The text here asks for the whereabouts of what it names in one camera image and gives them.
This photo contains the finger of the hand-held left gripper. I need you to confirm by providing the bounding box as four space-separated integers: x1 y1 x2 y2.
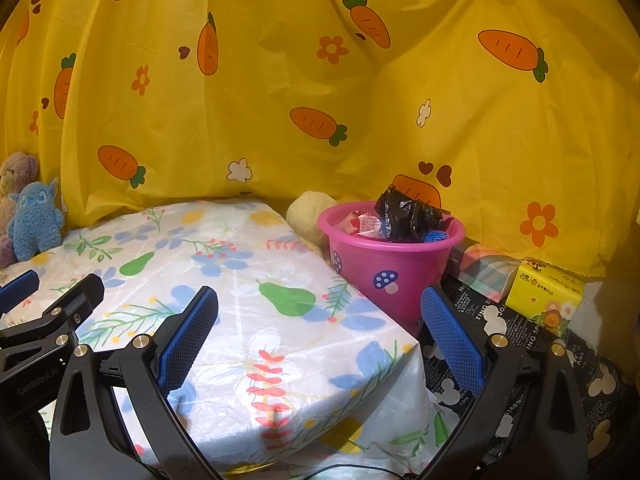
0 270 41 307
0 273 106 378

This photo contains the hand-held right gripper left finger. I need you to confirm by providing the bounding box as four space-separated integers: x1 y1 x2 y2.
50 286 221 480

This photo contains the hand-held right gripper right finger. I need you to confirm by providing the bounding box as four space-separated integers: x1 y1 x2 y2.
420 286 590 480

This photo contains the pink plastic bucket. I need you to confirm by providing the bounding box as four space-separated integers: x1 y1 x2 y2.
317 201 467 338

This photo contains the blue foam net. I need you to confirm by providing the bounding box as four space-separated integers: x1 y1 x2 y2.
380 227 452 244

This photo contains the black plastic bag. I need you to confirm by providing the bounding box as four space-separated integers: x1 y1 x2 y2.
376 185 453 245

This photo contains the white pink wrapper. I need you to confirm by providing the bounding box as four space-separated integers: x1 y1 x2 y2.
340 212 388 239

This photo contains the black mouse-print cloth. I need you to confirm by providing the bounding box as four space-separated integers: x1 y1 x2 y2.
420 280 636 466

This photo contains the blue plush toy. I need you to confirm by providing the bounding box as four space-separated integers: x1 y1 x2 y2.
7 177 66 262

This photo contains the floral plastic tablecloth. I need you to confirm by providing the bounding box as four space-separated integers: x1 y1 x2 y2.
0 200 451 476

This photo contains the plaid pastel pack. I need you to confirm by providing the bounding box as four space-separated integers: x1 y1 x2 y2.
457 244 521 306

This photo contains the yellow tissue pack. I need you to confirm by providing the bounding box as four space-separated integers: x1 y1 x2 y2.
505 257 585 338

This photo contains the beige plush toy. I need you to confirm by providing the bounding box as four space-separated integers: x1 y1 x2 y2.
0 151 40 268

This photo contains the cream plush ball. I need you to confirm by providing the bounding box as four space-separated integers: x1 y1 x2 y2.
286 191 331 256

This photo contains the yellow carrot-print cloth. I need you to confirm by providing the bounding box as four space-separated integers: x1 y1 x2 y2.
0 0 640 281

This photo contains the black cable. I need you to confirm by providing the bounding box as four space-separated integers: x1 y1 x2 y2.
300 464 416 480

